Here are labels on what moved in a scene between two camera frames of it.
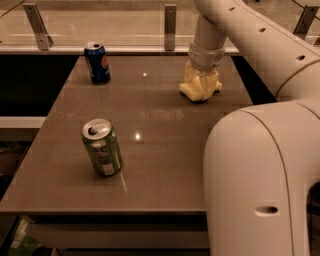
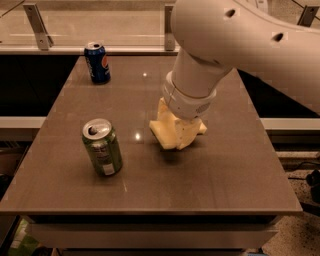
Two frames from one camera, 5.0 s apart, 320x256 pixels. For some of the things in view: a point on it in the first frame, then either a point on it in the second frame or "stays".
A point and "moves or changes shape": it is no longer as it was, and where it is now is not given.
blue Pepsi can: x=98 y=63 stays
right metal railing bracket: x=305 y=21 stays
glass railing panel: x=128 y=26 stays
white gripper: x=205 y=59 → x=185 y=104
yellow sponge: x=197 y=94 moves or changes shape
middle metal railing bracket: x=170 y=23 stays
